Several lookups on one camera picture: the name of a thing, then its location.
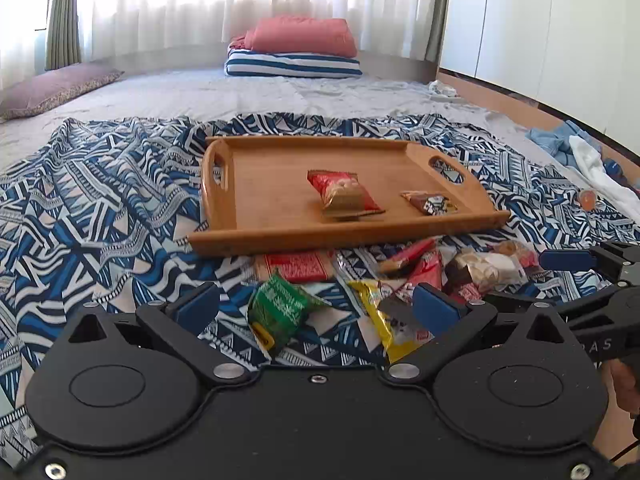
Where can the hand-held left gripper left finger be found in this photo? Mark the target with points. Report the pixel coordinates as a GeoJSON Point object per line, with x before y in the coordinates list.
{"type": "Point", "coordinates": [194, 304]}

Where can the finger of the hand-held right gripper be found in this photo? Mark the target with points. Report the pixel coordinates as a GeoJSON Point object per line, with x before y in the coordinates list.
{"type": "Point", "coordinates": [545, 302]}
{"type": "Point", "coordinates": [567, 260]}

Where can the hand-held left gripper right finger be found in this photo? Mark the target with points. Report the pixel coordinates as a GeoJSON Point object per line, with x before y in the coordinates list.
{"type": "Point", "coordinates": [434, 311]}

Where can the clear snack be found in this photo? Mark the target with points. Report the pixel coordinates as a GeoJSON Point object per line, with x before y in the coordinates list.
{"type": "Point", "coordinates": [520, 254]}

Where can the red biscuit packet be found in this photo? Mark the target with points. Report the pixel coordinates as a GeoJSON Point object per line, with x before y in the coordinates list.
{"type": "Point", "coordinates": [296, 266]}

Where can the wooden tray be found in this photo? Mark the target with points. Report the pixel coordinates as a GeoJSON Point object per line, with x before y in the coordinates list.
{"type": "Point", "coordinates": [320, 195]}

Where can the person's right hand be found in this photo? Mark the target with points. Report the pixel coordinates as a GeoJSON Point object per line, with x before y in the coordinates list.
{"type": "Point", "coordinates": [625, 385]}

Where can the small red snack packet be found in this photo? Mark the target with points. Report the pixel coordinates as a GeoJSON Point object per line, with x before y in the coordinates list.
{"type": "Point", "coordinates": [467, 291]}

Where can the yellow snack packet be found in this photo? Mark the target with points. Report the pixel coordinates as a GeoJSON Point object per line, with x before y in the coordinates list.
{"type": "Point", "coordinates": [387, 332]}

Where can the small orange object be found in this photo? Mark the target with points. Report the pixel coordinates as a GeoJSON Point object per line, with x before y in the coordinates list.
{"type": "Point", "coordinates": [589, 199]}

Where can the green snack packet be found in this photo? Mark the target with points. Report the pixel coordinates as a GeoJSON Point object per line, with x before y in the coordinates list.
{"type": "Point", "coordinates": [281, 307]}

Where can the white cloth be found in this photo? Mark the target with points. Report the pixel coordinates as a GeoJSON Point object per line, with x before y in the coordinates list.
{"type": "Point", "coordinates": [597, 167]}

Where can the light blue cloth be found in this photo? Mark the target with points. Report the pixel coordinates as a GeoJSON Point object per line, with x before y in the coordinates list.
{"type": "Point", "coordinates": [557, 142]}

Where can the blue patterned blanket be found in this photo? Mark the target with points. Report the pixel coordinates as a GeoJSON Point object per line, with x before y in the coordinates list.
{"type": "Point", "coordinates": [100, 220]}

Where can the red nut snack packet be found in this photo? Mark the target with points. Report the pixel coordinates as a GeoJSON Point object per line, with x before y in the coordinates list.
{"type": "Point", "coordinates": [344, 194]}

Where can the crumpled white paper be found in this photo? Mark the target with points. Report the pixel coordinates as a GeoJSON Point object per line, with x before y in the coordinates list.
{"type": "Point", "coordinates": [442, 89]}

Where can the grey bed sheet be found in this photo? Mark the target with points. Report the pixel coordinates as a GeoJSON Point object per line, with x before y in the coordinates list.
{"type": "Point", "coordinates": [280, 95]}

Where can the white wardrobe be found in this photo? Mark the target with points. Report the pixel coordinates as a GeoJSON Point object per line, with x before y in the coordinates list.
{"type": "Point", "coordinates": [545, 35]}

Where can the purple pillow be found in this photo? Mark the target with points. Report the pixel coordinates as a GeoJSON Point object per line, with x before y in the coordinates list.
{"type": "Point", "coordinates": [55, 87]}

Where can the blue white striped pillow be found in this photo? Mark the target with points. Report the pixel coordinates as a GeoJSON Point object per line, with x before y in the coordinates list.
{"type": "Point", "coordinates": [292, 65]}

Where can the green curtain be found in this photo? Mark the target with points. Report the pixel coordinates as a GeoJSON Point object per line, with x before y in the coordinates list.
{"type": "Point", "coordinates": [439, 10]}
{"type": "Point", "coordinates": [64, 15]}

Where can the folded pink blanket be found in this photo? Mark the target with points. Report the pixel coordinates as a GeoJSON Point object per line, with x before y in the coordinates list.
{"type": "Point", "coordinates": [305, 35]}

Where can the white sheer curtain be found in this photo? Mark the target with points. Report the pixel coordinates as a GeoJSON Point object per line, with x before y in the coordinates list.
{"type": "Point", "coordinates": [240, 0]}

